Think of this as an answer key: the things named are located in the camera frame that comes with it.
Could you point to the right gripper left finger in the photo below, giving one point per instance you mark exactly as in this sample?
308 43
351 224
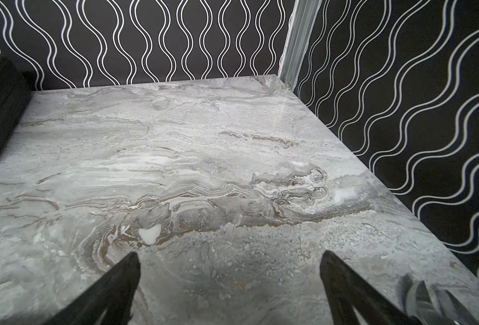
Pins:
109 300

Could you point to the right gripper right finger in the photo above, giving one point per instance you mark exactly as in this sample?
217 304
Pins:
349 294

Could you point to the orange handled adjustable wrench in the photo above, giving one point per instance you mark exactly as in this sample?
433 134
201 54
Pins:
431 305

